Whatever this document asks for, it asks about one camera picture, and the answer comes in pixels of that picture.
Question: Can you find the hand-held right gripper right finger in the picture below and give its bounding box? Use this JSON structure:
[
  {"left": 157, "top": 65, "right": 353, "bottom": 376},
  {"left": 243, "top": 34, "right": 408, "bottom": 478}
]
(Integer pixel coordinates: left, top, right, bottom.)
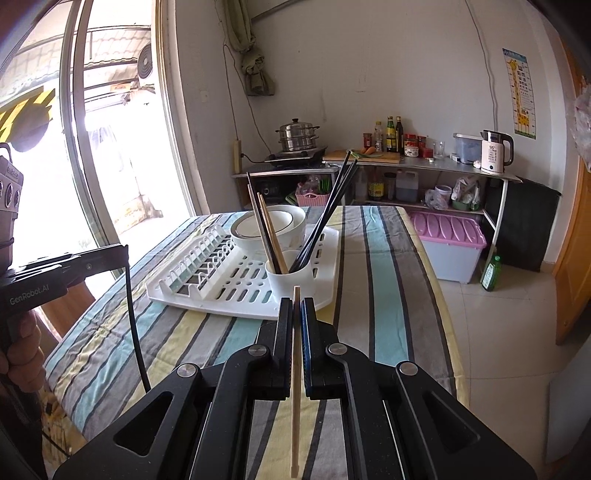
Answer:
[{"left": 299, "top": 298, "right": 539, "bottom": 480}]

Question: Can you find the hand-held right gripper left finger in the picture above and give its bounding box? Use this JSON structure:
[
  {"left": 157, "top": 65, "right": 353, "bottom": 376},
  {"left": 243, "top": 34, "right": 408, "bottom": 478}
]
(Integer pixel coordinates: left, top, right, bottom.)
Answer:
[{"left": 52, "top": 298, "right": 294, "bottom": 480}]

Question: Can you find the large white bowl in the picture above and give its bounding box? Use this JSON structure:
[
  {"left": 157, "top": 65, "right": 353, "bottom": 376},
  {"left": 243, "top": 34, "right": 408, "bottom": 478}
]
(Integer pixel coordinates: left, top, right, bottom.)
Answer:
[{"left": 230, "top": 206, "right": 308, "bottom": 259}]

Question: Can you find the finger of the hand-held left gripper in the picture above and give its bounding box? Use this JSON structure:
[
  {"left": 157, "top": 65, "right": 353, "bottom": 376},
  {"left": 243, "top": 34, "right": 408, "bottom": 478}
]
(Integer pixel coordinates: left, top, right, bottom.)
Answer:
[{"left": 10, "top": 244, "right": 129, "bottom": 289}]

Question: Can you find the pink lid storage box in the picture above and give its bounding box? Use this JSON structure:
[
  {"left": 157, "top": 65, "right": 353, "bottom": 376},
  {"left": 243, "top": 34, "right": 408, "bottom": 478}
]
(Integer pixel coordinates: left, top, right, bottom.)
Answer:
[{"left": 409, "top": 210, "right": 488, "bottom": 284}]

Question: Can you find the brown wooden chopstick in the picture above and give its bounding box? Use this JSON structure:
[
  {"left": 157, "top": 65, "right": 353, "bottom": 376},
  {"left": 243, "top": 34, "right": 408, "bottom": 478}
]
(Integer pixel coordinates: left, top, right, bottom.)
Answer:
[
  {"left": 248, "top": 185, "right": 278, "bottom": 274},
  {"left": 257, "top": 194, "right": 289, "bottom": 274}
]

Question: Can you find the pale wooden chopstick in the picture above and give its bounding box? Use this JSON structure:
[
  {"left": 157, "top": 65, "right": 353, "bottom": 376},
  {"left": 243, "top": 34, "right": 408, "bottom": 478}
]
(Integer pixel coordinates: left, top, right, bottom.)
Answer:
[{"left": 292, "top": 286, "right": 302, "bottom": 477}]

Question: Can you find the giraffe wall poster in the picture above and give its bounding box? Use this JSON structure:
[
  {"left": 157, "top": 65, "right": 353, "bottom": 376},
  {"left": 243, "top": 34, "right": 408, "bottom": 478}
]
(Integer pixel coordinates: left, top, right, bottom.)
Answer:
[{"left": 502, "top": 47, "right": 540, "bottom": 139}]

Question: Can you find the black power cable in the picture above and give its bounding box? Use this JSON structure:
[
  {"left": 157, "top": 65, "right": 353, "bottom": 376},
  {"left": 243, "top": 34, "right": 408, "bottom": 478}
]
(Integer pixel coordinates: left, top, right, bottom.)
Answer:
[{"left": 223, "top": 44, "right": 273, "bottom": 162}]

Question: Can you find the black fabric bag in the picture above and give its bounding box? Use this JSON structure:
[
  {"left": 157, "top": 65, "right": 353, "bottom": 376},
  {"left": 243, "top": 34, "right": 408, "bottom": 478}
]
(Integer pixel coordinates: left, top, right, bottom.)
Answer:
[{"left": 485, "top": 178, "right": 562, "bottom": 273}]

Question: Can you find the person's left hand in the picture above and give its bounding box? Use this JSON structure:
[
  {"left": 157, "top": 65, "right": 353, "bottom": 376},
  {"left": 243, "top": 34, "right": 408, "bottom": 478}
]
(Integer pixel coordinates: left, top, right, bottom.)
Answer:
[{"left": 0, "top": 310, "right": 45, "bottom": 389}]

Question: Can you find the green hanging cloth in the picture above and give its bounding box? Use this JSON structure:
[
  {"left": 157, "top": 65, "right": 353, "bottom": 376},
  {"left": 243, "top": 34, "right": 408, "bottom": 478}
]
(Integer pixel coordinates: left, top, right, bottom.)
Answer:
[{"left": 226, "top": 0, "right": 279, "bottom": 97}]

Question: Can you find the black chopstick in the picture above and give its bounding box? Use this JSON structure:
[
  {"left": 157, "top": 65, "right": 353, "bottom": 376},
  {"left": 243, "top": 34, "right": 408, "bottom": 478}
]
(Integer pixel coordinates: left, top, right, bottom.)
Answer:
[
  {"left": 123, "top": 258, "right": 152, "bottom": 394},
  {"left": 293, "top": 157, "right": 354, "bottom": 271},
  {"left": 298, "top": 159, "right": 358, "bottom": 269},
  {"left": 247, "top": 172, "right": 280, "bottom": 274},
  {"left": 300, "top": 166, "right": 360, "bottom": 267},
  {"left": 288, "top": 150, "right": 352, "bottom": 273}
]

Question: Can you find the white electric kettle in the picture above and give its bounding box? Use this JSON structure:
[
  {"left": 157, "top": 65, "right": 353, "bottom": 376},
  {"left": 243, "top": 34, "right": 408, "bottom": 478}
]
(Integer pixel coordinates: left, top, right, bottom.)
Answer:
[{"left": 480, "top": 129, "right": 515, "bottom": 175}]

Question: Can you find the striped tablecloth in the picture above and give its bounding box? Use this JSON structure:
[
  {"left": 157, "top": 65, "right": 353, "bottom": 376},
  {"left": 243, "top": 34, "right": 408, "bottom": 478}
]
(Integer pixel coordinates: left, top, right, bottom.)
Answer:
[{"left": 44, "top": 205, "right": 462, "bottom": 480}]

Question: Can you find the plastic bag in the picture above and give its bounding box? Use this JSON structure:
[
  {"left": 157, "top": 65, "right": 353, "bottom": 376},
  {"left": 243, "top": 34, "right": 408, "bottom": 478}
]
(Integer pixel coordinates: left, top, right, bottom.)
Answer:
[{"left": 570, "top": 83, "right": 591, "bottom": 172}]

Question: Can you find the metal shelf rack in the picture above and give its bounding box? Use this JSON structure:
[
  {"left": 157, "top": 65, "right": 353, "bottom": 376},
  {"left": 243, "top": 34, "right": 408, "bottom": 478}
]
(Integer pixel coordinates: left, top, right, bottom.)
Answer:
[{"left": 231, "top": 154, "right": 523, "bottom": 259}]

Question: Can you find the clear plastic container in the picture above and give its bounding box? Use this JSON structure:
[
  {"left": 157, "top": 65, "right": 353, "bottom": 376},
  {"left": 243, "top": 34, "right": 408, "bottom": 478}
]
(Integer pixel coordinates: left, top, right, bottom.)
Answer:
[{"left": 452, "top": 133, "right": 484, "bottom": 165}]

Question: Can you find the plastic oil jug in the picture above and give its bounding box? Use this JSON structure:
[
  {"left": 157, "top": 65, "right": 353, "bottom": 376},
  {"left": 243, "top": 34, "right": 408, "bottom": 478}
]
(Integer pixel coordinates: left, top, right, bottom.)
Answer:
[{"left": 396, "top": 170, "right": 420, "bottom": 203}]

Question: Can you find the black cooktop stove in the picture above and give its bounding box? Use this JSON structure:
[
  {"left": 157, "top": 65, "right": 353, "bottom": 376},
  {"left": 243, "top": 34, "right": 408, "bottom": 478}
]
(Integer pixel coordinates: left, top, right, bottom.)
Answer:
[{"left": 265, "top": 147, "right": 328, "bottom": 168}]

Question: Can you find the green bottle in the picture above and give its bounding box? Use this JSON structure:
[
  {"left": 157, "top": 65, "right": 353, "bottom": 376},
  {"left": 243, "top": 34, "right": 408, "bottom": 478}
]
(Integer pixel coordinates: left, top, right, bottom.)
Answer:
[{"left": 480, "top": 255, "right": 502, "bottom": 293}]

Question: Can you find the wooden door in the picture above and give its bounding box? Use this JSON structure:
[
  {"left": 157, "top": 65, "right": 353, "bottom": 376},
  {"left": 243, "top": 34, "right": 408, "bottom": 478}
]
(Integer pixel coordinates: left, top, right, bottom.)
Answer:
[{"left": 551, "top": 37, "right": 591, "bottom": 347}]

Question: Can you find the pink basket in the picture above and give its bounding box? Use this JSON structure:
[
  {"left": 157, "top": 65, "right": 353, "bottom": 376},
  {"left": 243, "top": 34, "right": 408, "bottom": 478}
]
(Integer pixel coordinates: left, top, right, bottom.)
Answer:
[{"left": 295, "top": 191, "right": 331, "bottom": 209}]

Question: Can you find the white utensil holder cup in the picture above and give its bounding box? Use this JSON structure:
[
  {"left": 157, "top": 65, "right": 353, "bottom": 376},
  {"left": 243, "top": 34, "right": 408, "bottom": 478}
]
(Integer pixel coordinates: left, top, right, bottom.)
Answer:
[{"left": 265, "top": 249, "right": 319, "bottom": 301}]

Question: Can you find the glass sliding door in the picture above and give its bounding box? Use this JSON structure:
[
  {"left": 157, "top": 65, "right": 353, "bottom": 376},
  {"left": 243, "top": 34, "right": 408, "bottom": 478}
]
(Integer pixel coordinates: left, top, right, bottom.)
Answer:
[{"left": 0, "top": 0, "right": 213, "bottom": 333}]

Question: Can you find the steel steamer pot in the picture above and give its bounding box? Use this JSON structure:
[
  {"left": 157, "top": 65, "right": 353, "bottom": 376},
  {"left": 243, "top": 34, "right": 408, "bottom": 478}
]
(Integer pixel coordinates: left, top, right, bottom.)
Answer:
[{"left": 276, "top": 117, "right": 320, "bottom": 153}]

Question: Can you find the white plastic dish rack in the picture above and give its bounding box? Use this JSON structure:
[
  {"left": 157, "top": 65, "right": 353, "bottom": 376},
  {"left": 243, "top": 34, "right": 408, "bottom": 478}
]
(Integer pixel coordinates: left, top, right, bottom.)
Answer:
[{"left": 147, "top": 222, "right": 341, "bottom": 320}]

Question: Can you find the wooden cutting board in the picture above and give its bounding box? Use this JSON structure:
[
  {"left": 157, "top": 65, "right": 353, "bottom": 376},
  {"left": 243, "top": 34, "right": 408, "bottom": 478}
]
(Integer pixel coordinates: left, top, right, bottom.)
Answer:
[{"left": 322, "top": 150, "right": 402, "bottom": 165}]

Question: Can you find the small white bowl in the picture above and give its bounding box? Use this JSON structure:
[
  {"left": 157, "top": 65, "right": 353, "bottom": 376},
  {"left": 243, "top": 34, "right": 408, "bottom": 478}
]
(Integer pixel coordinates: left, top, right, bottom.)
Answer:
[{"left": 231, "top": 210, "right": 298, "bottom": 243}]

